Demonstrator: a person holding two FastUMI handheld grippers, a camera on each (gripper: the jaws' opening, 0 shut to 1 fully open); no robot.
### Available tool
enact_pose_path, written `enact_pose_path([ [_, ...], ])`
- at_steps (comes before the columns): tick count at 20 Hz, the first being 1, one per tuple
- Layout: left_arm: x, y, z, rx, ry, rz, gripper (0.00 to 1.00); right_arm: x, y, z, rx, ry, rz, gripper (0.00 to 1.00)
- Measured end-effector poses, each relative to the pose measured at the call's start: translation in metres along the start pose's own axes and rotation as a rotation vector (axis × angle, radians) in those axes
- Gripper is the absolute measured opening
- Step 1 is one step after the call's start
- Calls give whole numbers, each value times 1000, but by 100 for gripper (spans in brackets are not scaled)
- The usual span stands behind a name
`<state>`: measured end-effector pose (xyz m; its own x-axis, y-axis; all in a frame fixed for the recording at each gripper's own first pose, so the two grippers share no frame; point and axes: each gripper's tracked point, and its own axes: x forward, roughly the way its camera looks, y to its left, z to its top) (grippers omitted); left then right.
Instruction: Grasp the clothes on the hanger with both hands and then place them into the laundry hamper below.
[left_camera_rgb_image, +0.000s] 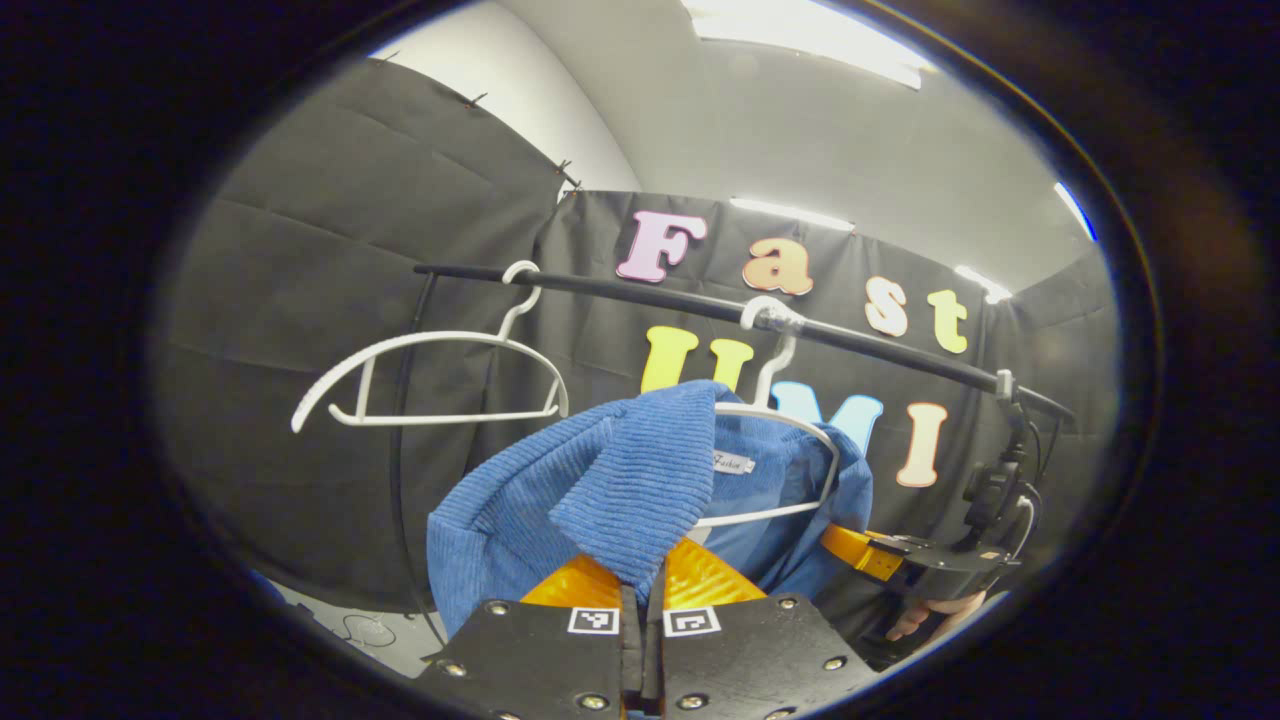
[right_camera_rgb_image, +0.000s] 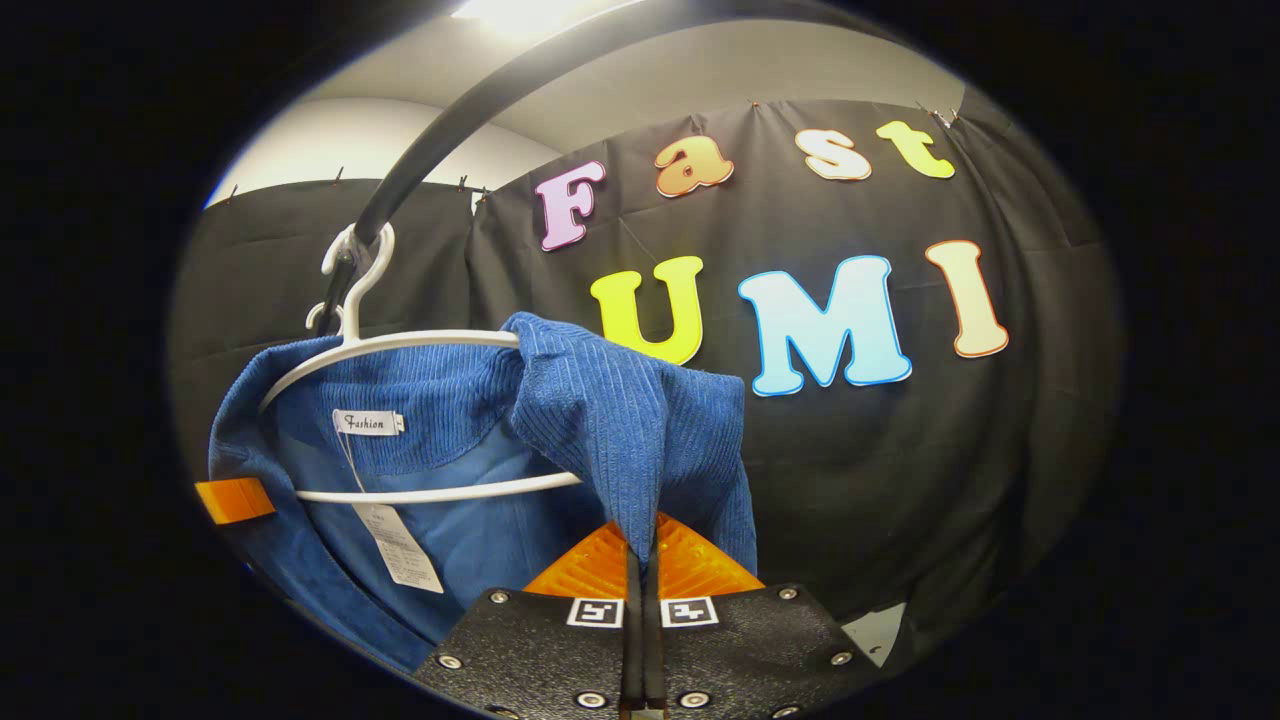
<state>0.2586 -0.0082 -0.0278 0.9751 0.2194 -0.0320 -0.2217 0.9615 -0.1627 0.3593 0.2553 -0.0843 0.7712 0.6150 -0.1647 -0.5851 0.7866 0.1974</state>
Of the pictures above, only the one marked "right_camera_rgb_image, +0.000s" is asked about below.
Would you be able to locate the black clothes rack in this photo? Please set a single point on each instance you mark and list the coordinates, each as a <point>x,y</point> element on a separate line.
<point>450,120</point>

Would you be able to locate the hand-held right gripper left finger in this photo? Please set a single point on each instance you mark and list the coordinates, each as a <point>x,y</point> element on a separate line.
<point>560,655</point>

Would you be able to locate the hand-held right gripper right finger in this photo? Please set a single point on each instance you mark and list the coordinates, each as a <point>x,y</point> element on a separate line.
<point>730,650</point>

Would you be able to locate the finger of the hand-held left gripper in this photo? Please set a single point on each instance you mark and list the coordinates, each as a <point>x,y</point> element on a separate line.
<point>235,500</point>

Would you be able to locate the black backdrop cloth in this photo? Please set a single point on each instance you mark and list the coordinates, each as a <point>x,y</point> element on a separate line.
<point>900,450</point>

